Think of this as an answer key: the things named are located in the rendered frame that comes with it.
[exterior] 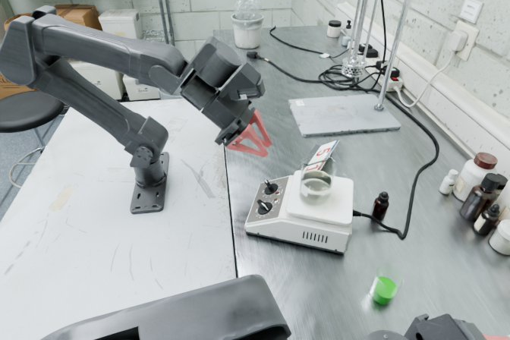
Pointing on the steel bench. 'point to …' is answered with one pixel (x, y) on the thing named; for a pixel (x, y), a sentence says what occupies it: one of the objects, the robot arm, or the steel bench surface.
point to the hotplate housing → (303, 229)
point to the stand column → (398, 32)
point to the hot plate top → (336, 206)
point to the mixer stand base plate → (341, 115)
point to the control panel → (269, 201)
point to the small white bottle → (448, 182)
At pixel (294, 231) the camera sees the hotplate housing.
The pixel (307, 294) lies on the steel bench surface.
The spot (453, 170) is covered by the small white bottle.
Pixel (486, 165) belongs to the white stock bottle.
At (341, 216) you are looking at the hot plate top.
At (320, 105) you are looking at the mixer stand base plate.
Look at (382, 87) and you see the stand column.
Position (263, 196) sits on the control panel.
